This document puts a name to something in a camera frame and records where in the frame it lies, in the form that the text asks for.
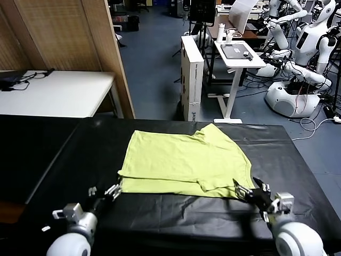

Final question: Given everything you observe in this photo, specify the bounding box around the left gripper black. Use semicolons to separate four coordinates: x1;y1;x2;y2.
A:
85;183;123;214

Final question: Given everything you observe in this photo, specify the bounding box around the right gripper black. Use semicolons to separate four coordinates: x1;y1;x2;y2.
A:
233;176;274;211

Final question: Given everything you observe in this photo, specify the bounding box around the yellow-green t-shirt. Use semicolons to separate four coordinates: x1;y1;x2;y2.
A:
117;123;256;199

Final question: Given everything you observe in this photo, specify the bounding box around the black wrinkled tablecloth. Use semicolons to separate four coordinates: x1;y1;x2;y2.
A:
18;117;341;256

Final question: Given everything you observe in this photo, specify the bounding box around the smooth black table cover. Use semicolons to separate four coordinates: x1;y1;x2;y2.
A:
0;114;80;206

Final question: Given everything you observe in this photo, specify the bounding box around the white robot with round base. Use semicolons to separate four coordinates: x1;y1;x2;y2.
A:
264;61;332;118

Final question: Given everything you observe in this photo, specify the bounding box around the black and white power strip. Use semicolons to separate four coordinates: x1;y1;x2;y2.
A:
322;105;341;123

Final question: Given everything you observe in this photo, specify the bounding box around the white folding table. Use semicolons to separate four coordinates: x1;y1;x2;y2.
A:
0;70;124;119

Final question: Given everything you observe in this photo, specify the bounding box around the tall white cardboard box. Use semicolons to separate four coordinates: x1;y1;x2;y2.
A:
180;35;205;123

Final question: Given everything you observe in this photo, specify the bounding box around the white standing side desk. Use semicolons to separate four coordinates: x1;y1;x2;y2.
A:
207;39;267;124

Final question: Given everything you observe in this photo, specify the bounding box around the grey closed laptop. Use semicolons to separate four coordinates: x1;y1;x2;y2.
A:
220;44;253;59

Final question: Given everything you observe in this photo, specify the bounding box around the dark flat device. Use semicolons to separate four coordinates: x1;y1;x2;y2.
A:
0;71;27;83

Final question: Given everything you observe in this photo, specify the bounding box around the brown desk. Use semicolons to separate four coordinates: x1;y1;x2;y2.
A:
207;22;267;86

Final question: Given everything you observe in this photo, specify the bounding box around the white cup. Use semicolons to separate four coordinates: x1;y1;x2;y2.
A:
225;29;239;43

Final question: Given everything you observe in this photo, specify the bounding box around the white bottle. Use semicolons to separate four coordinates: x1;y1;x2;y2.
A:
216;23;225;43

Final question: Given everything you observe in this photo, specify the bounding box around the white humanoid robot black panel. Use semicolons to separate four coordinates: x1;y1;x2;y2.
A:
294;0;338;74

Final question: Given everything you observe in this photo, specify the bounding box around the wooden partition screen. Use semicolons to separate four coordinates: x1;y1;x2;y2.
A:
0;0;136;119

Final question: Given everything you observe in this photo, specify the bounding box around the black bin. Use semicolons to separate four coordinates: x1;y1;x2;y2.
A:
126;15;140;32

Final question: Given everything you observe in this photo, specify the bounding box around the white curved panel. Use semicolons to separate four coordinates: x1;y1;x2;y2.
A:
228;0;258;35

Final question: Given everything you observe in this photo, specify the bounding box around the black monitor on tripod stand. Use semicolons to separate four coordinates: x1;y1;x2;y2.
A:
172;0;216;86

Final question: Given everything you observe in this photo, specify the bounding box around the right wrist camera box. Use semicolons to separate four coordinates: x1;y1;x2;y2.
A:
271;192;295;214

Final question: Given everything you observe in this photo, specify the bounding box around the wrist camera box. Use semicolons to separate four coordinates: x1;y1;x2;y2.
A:
52;203;82;220
271;192;295;214

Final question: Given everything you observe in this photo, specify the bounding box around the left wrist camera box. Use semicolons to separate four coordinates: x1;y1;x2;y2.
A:
52;203;82;220

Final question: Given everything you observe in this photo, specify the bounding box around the white floor cable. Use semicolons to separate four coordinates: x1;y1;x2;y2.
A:
290;117;336;141

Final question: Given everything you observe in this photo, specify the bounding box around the black cable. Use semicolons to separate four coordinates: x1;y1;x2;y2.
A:
0;68;55;92

